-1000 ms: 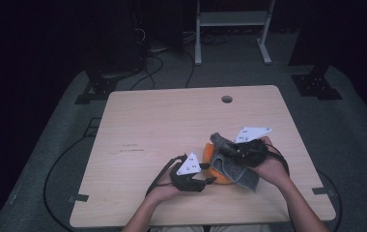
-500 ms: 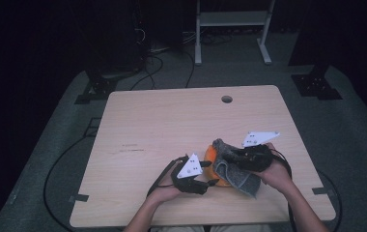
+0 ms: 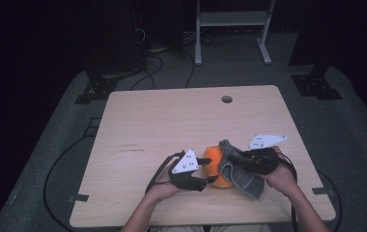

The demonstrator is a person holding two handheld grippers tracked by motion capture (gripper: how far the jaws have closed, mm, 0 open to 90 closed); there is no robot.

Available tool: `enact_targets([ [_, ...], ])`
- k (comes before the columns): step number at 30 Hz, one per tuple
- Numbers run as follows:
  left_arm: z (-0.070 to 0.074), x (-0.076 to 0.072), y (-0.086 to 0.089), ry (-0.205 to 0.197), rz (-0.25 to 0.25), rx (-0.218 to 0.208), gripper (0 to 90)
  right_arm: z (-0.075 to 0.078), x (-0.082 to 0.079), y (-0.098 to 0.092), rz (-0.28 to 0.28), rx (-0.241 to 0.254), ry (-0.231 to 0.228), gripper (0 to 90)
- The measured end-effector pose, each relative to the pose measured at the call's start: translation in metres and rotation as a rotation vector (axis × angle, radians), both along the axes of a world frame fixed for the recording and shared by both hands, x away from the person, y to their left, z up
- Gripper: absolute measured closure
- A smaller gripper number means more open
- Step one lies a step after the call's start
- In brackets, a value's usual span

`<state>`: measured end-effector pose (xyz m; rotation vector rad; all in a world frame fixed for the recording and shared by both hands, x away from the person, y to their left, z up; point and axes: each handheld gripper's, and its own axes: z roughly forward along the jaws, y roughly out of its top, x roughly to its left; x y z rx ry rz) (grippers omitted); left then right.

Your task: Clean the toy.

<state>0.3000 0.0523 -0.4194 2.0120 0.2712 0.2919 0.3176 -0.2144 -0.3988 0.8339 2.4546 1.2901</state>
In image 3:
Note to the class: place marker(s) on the person's right hand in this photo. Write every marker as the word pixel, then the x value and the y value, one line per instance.
pixel 279 180

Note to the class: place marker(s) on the orange round fruit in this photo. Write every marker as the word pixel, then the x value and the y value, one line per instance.
pixel 213 167

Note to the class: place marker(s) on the white metal stand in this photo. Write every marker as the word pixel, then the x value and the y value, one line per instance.
pixel 233 18

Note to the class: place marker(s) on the person's left hand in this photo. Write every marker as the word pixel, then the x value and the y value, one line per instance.
pixel 163 190

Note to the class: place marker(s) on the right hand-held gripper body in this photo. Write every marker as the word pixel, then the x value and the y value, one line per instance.
pixel 262 161

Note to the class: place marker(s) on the black stand base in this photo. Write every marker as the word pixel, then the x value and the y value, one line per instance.
pixel 316 85
pixel 101 88

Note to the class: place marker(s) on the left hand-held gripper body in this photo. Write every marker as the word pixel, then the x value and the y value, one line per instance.
pixel 186 179

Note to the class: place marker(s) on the dark equipment cabinet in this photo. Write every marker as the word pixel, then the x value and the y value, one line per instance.
pixel 114 38

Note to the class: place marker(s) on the grey fluffy cloth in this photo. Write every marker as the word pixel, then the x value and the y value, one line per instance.
pixel 241 182

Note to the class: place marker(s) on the black tape strip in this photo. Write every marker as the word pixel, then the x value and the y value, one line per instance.
pixel 319 190
pixel 79 197

